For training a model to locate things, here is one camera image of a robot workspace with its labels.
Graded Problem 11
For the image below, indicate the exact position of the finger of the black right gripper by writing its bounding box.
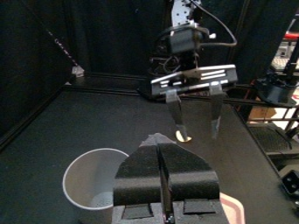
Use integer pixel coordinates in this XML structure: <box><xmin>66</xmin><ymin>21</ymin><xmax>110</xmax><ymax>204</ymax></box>
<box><xmin>208</xmin><ymin>82</ymin><xmax>228</xmax><ymax>140</ymax></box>
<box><xmin>164</xmin><ymin>88</ymin><xmax>191</xmax><ymax>143</ymax></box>

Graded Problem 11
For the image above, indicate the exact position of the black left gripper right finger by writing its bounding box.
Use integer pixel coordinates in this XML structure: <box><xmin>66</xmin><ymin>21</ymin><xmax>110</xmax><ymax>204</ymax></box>
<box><xmin>156</xmin><ymin>133</ymin><xmax>231</xmax><ymax>224</ymax></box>

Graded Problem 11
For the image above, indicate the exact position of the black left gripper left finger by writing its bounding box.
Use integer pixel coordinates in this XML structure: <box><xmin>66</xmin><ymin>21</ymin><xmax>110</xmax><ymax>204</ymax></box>
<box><xmin>112</xmin><ymin>133</ymin><xmax>164</xmax><ymax>224</ymax></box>

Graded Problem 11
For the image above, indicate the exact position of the pink plate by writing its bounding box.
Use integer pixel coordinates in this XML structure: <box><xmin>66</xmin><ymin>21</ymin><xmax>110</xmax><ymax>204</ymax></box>
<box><xmin>219</xmin><ymin>192</ymin><xmax>247</xmax><ymax>224</ymax></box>

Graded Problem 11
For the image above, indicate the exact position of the brown cardboard box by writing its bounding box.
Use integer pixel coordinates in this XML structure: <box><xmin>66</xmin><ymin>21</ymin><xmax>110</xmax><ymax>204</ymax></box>
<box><xmin>247</xmin><ymin>106</ymin><xmax>276</xmax><ymax>121</ymax></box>

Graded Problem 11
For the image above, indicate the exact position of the white paper cup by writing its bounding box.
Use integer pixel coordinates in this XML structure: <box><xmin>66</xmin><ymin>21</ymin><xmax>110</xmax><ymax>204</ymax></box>
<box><xmin>61</xmin><ymin>147</ymin><xmax>129</xmax><ymax>224</ymax></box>

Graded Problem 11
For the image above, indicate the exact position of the black mesh chair seat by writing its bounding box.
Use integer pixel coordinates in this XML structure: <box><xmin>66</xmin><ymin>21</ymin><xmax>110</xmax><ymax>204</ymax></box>
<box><xmin>247</xmin><ymin>122</ymin><xmax>295</xmax><ymax>154</ymax></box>

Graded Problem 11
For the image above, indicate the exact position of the black power socket box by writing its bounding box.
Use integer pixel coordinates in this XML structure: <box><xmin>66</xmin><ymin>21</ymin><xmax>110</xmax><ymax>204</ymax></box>
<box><xmin>279</xmin><ymin>170</ymin><xmax>299</xmax><ymax>206</ymax></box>

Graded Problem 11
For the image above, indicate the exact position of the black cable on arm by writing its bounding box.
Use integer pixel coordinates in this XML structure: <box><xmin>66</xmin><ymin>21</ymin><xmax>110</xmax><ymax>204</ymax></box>
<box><xmin>189</xmin><ymin>0</ymin><xmax>239</xmax><ymax>49</ymax></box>

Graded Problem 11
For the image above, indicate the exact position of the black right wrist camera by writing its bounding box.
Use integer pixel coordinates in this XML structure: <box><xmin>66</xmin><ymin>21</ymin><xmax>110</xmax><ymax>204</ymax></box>
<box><xmin>168</xmin><ymin>26</ymin><xmax>217</xmax><ymax>55</ymax></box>

